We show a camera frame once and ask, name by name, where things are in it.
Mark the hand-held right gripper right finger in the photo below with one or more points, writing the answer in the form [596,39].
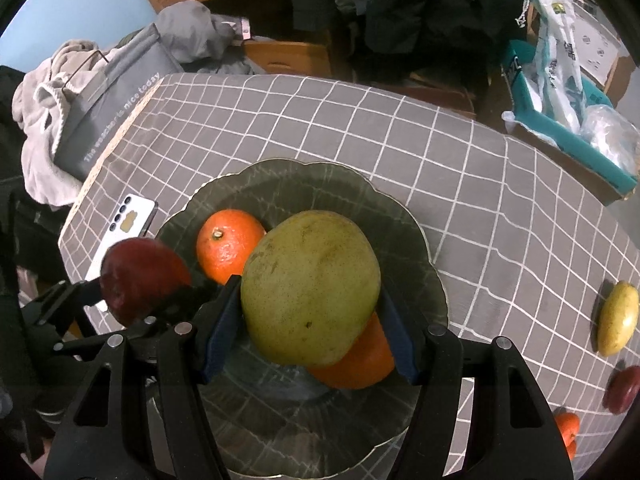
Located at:
[400,340]

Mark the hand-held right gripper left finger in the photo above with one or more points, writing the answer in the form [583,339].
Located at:
[222,330]

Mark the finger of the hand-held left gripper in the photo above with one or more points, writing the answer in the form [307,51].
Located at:
[75,294]
[195,299]

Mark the orange mandarin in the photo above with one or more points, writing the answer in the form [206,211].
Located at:
[567,425]
[360,365]
[225,250]
[570,450]

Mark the red apple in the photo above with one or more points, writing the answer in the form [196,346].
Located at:
[140,275]
[624,390]

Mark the yellow green mango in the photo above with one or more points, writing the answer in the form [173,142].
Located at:
[617,317]
[310,285]

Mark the dark green glass plate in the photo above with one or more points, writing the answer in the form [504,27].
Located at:
[310,190]

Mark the person's dark clothing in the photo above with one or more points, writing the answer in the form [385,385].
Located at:
[15,260]

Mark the white smartphone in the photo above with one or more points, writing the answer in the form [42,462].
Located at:
[132,220]

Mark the pile of clothes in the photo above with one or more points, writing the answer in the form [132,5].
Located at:
[40,160]

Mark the grey printed storage bag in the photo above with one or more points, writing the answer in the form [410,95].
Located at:
[115,100]

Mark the grey checked tablecloth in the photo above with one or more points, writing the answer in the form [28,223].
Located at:
[350,125]

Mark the large cardboard box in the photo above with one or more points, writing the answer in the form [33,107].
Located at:
[575,165]

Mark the flattened cardboard box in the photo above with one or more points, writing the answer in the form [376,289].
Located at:
[440,95]

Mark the teal plastic crate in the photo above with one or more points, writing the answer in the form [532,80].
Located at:
[550,132]

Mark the wooden drawer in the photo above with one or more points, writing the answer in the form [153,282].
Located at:
[290,57]

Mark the clear plastic bag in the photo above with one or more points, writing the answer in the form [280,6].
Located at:
[612,132]

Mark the white printed rice bag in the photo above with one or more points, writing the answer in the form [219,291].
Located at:
[560,60]

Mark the black hanging coat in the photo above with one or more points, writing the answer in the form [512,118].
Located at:
[425,10]

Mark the white printed drawer box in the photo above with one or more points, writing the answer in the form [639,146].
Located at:
[595,45]

